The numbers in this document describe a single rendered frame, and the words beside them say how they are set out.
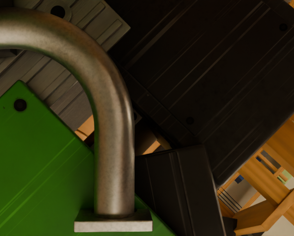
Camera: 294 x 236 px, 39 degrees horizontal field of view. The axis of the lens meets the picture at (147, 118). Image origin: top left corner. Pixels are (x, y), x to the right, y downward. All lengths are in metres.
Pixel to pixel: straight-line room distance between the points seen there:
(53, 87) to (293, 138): 0.86
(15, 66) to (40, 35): 0.07
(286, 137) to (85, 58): 0.88
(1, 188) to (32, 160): 0.03
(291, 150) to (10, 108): 0.88
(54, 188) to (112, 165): 0.06
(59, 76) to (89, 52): 0.06
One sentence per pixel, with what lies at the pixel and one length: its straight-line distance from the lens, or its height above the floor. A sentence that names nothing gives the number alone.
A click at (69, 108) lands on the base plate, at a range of 0.91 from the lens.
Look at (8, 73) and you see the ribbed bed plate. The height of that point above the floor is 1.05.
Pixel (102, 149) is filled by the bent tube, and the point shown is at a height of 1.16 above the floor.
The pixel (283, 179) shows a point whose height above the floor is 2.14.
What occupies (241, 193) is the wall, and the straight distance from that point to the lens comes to 9.52.
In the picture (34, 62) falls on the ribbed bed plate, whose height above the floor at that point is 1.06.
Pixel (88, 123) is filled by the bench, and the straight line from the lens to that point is 1.13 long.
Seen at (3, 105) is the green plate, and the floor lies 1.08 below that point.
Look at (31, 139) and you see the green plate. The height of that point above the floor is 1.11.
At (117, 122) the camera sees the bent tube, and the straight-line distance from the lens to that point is 0.29.
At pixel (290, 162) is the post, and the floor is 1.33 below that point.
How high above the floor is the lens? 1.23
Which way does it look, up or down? 13 degrees down
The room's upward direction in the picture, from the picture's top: 134 degrees clockwise
